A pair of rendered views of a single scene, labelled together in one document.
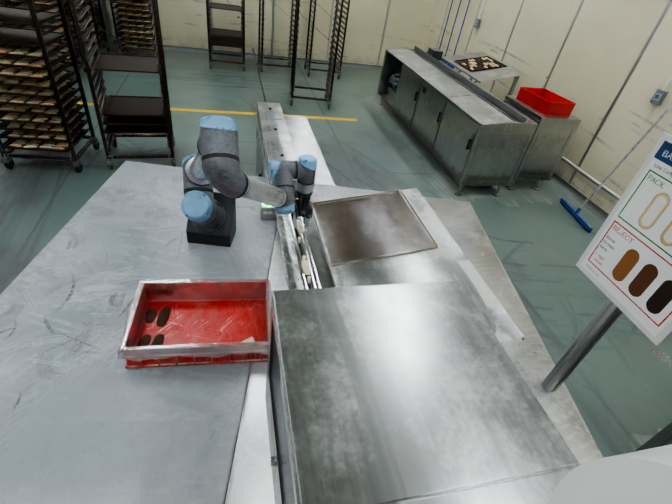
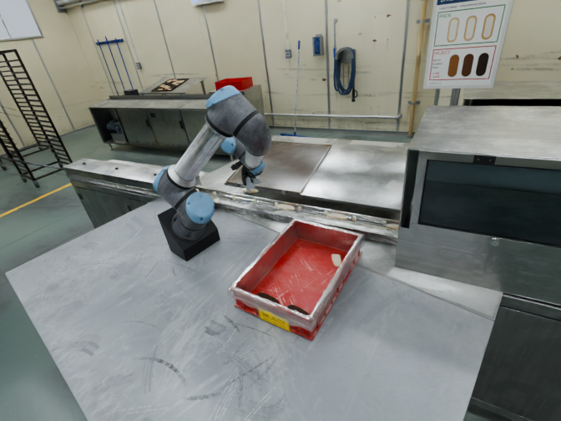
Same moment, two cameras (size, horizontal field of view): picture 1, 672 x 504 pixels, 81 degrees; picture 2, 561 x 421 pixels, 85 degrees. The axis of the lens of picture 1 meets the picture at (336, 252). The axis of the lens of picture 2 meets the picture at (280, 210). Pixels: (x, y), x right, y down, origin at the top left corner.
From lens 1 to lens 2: 110 cm
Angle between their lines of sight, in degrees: 33
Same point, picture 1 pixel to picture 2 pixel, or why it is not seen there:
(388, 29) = (64, 99)
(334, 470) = not seen: outside the picture
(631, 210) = (440, 38)
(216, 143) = (245, 105)
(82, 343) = (253, 370)
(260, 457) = (446, 284)
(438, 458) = not seen: outside the picture
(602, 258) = (437, 73)
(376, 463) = not seen: outside the picture
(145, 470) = (432, 354)
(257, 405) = (398, 272)
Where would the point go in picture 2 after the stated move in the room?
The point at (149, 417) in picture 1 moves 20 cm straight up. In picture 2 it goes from (377, 338) to (381, 291)
